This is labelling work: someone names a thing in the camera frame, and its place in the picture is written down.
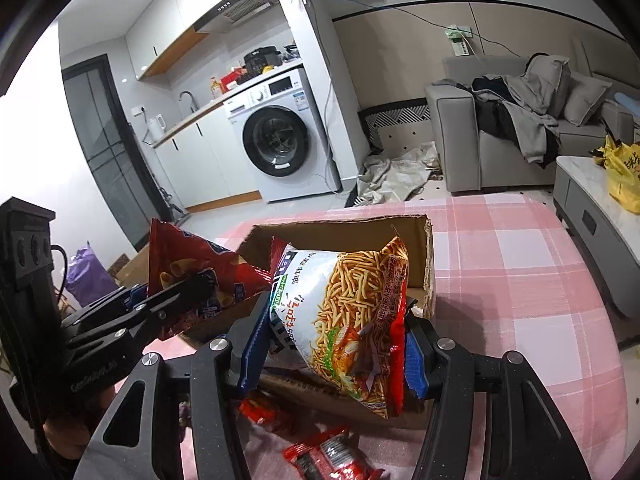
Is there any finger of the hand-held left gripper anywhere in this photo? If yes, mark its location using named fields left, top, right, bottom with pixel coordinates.
left=67, top=272, right=221, bottom=356
left=60, top=284, right=151, bottom=331

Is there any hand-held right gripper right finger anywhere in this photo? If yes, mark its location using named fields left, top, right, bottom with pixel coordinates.
left=402, top=305, right=593, bottom=480

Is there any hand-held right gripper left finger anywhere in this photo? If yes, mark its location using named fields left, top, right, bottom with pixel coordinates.
left=87, top=290, right=278, bottom=480

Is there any large red chip packet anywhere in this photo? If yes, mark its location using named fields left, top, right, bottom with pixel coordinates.
left=147, top=217, right=273, bottom=341

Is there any noodle stick snack packet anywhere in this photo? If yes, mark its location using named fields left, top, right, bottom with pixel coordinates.
left=267, top=234, right=411, bottom=420

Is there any brown cardboard box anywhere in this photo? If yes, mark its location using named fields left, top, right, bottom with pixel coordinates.
left=177, top=214, right=436, bottom=431

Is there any person's left hand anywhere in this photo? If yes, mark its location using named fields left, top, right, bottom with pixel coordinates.
left=42, top=385, right=118, bottom=461

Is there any printed cardboard box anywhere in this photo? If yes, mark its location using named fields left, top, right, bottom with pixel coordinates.
left=107, top=245, right=151, bottom=288

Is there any purple plastic bag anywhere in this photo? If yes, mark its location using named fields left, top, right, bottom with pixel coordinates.
left=65, top=242, right=121, bottom=306

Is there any orange-red snack packet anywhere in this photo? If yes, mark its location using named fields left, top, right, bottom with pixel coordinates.
left=239, top=392, right=281, bottom=431

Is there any pink plaid tablecloth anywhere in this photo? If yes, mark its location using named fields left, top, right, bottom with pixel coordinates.
left=145, top=195, right=628, bottom=480

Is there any red packet with dark window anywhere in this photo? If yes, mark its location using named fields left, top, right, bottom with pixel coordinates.
left=282, top=426, right=386, bottom=480

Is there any white kitchen base cabinet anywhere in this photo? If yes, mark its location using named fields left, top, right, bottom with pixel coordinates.
left=152, top=105, right=261, bottom=213

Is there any white electric kettle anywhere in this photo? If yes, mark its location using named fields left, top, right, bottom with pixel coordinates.
left=145, top=114, right=168, bottom=143

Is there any white floor cloth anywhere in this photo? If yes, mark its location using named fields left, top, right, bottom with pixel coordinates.
left=352, top=141, right=441, bottom=206

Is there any white washing machine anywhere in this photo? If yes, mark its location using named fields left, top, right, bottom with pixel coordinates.
left=226, top=67, right=343, bottom=204

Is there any white coffee table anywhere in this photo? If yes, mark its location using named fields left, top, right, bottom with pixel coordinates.
left=552, top=155, right=640, bottom=318

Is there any grey sofa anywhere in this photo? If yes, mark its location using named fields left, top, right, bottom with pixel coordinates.
left=425, top=52, right=640, bottom=196

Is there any black patterned panel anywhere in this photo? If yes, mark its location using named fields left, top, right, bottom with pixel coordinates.
left=357, top=100, right=436, bottom=153

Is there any black pressure cooker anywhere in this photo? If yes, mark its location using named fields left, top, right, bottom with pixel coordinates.
left=243, top=46, right=282, bottom=75

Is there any pile of dark clothes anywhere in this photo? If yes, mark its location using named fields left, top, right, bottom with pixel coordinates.
left=470, top=72, right=561, bottom=166

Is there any yellow plastic bag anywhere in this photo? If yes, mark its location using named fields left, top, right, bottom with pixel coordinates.
left=592, top=132, right=640, bottom=216

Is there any range hood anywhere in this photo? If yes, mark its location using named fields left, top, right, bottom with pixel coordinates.
left=194, top=0, right=278, bottom=35

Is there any grey pillow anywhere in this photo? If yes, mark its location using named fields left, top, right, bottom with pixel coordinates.
left=562, top=72, right=613, bottom=127
left=527, top=54, right=571, bottom=111

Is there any white wall cabinet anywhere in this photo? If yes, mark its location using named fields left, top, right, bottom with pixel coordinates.
left=125, top=0, right=288, bottom=81

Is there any wall socket with chargers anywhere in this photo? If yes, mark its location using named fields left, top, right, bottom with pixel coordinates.
left=446, top=24, right=473, bottom=56

